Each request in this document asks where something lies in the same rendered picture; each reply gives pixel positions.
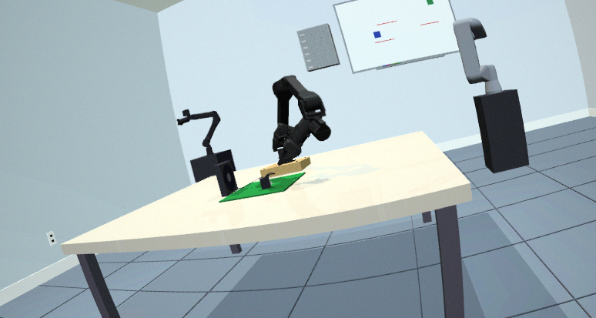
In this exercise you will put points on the green circuit board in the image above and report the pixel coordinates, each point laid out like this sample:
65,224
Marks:
254,189

